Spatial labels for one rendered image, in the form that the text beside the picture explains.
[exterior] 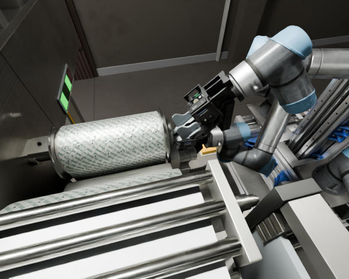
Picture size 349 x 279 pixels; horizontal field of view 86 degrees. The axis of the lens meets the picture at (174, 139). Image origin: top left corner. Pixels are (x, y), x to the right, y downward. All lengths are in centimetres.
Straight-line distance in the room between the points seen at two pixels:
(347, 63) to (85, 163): 69
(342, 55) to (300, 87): 18
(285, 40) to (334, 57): 22
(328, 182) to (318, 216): 85
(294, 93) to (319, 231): 33
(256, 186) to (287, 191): 147
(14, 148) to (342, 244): 56
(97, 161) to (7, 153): 17
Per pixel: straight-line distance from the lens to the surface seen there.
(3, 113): 53
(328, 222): 25
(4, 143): 51
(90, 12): 298
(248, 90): 45
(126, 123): 46
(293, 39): 46
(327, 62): 64
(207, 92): 45
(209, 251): 18
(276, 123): 77
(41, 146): 53
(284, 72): 47
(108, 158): 47
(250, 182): 171
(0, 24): 67
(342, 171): 102
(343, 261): 25
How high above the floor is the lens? 163
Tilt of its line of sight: 51 degrees down
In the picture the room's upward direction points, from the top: straight up
